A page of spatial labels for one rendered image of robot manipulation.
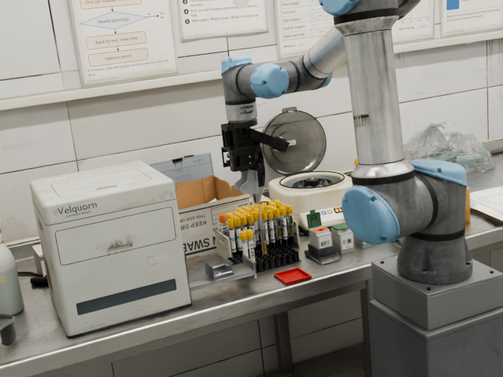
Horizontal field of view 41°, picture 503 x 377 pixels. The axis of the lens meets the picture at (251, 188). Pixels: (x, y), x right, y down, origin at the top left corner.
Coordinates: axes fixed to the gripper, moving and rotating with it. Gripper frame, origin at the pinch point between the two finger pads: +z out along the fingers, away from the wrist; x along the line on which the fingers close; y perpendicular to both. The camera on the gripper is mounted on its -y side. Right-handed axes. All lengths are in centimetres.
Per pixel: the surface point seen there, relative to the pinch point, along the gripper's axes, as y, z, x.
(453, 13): -104, -38, -49
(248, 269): 9.0, 13.9, 10.1
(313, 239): -11.6, 12.5, 5.2
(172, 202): 25.8, -7.0, 12.9
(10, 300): 62, 14, -8
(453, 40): -102, -28, -46
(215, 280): 17.8, 13.9, 11.7
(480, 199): -73, 16, -3
